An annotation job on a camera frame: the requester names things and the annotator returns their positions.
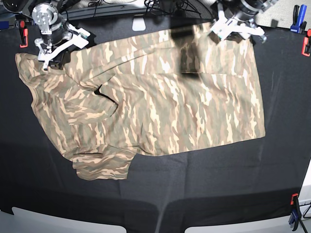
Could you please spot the red black clamp left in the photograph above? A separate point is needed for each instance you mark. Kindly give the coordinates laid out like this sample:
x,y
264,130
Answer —
x,y
23,32

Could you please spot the blue clamp top right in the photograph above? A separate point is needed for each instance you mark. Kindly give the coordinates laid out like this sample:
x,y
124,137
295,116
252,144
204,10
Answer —
x,y
299,24

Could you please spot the red clamp right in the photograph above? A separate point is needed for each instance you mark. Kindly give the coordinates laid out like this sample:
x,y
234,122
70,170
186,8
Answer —
x,y
306,48

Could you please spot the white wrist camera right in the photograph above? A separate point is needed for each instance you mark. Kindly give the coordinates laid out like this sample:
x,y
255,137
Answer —
x,y
80,38

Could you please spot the camouflage t-shirt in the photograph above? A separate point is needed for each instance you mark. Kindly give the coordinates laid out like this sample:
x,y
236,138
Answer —
x,y
153,94

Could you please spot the black table cloth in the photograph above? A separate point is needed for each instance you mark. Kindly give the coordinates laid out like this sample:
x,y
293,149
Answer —
x,y
241,182

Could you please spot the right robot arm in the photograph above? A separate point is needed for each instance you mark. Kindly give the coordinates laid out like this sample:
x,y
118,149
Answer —
x,y
46,14

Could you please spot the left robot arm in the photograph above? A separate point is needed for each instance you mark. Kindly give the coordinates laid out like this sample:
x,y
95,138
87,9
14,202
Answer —
x,y
238,16

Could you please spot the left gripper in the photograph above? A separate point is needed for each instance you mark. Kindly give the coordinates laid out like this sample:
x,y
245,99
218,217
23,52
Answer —
x,y
234,38

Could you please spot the blue clamp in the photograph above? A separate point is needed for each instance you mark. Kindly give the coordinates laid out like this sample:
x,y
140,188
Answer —
x,y
295,216
299,24

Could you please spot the blue clamp bottom right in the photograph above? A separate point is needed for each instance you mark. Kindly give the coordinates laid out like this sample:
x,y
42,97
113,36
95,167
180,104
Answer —
x,y
295,216

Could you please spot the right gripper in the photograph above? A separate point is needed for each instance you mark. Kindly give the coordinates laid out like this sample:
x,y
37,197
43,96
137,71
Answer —
x,y
51,45

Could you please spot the white table bracket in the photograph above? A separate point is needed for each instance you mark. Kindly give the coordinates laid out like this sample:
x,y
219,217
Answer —
x,y
138,24

